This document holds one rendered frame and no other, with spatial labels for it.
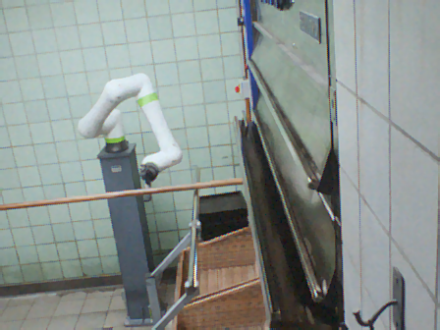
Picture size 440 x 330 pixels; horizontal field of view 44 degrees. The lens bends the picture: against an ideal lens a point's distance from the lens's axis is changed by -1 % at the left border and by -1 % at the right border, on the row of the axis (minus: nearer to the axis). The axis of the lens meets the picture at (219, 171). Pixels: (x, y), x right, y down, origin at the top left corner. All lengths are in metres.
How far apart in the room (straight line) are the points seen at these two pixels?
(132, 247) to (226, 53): 1.41
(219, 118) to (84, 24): 1.08
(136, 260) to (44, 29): 1.62
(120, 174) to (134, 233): 0.40
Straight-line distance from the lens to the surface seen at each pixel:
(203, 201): 3.30
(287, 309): 1.27
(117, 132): 3.36
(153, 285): 2.43
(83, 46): 3.81
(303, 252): 1.37
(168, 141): 3.00
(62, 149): 4.00
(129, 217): 3.49
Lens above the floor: 2.12
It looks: 19 degrees down
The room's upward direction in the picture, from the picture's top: 7 degrees counter-clockwise
